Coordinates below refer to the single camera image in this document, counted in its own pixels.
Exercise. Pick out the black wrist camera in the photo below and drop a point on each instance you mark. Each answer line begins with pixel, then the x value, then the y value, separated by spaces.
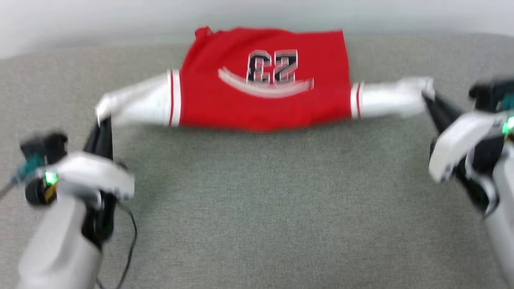
pixel 488 94
pixel 46 146

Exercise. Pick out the red number 23 jersey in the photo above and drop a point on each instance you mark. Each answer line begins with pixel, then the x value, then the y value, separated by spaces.
pixel 261 104

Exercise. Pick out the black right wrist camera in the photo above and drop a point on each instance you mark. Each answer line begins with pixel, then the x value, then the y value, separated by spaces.
pixel 488 94

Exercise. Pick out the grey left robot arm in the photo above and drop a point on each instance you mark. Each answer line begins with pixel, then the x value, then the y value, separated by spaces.
pixel 60 249

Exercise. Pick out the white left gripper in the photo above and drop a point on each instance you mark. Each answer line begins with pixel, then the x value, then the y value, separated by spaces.
pixel 92 172

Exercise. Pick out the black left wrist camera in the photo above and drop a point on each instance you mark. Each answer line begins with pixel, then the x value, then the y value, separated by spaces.
pixel 46 146

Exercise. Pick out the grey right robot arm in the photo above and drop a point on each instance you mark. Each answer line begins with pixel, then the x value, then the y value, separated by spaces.
pixel 504 233

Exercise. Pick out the grey fabric sofa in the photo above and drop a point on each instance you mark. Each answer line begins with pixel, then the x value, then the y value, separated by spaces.
pixel 257 200

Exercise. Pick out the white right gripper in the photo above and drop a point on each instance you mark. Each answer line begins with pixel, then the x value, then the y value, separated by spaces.
pixel 457 140

